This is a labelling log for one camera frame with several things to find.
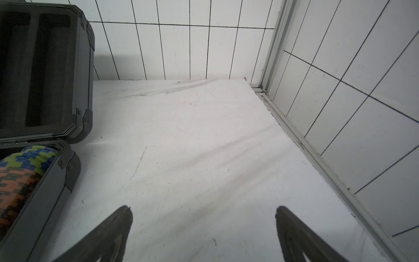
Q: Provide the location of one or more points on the dark grey poker set case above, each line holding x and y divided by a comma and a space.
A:
47, 68

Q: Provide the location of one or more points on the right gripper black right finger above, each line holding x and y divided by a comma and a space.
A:
299, 243

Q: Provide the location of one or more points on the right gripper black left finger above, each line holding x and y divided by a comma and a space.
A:
105, 243

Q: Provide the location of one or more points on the orange black poker chip stack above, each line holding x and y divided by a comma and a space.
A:
17, 185

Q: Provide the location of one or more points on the green blue poker chip stack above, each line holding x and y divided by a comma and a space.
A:
34, 158

